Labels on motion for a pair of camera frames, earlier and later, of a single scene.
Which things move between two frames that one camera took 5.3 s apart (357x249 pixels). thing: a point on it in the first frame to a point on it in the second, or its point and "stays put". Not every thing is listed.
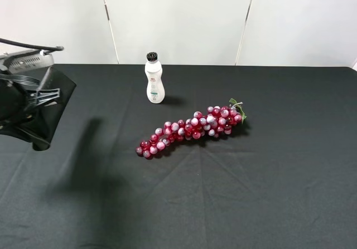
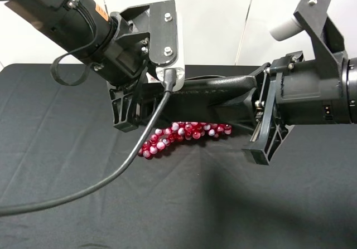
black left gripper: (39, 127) to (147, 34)
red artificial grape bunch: (217, 120) stays put
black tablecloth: (285, 177) stays put
